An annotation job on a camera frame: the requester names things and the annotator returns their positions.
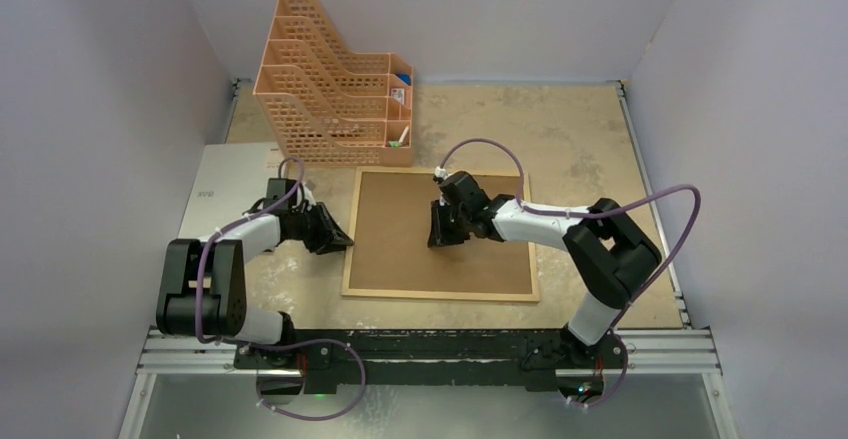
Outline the wooden picture frame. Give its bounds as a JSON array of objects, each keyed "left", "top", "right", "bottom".
[{"left": 340, "top": 166, "right": 541, "bottom": 304}]

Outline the brown frame backing board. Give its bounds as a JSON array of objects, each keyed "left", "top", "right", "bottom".
[{"left": 349, "top": 172, "right": 535, "bottom": 295}]

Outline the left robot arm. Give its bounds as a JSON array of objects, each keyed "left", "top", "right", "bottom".
[{"left": 156, "top": 178, "right": 354, "bottom": 368}]

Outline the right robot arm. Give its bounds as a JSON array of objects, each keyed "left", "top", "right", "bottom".
[{"left": 427, "top": 168, "right": 661, "bottom": 366}]

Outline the green white item in organizer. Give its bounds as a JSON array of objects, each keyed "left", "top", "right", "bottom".
[{"left": 387, "top": 124, "right": 411, "bottom": 148}]

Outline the grey booklet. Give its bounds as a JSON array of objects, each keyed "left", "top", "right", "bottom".
[{"left": 177, "top": 142, "right": 283, "bottom": 238}]

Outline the orange plastic file organizer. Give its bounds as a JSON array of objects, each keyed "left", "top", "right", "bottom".
[{"left": 253, "top": 0, "right": 415, "bottom": 167}]

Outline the red white item in organizer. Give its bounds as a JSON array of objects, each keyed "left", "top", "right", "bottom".
[{"left": 390, "top": 87, "right": 406, "bottom": 105}]

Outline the blue item in organizer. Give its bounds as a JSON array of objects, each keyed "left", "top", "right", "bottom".
[{"left": 396, "top": 74, "right": 412, "bottom": 86}]

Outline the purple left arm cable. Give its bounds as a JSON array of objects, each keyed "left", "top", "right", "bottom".
[{"left": 193, "top": 156, "right": 368, "bottom": 423}]

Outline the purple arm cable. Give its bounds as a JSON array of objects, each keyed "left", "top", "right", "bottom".
[
  {"left": 437, "top": 137, "right": 702, "bottom": 409},
  {"left": 193, "top": 156, "right": 368, "bottom": 423}
]

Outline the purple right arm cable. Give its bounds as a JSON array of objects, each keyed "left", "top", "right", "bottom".
[{"left": 437, "top": 137, "right": 702, "bottom": 409}]

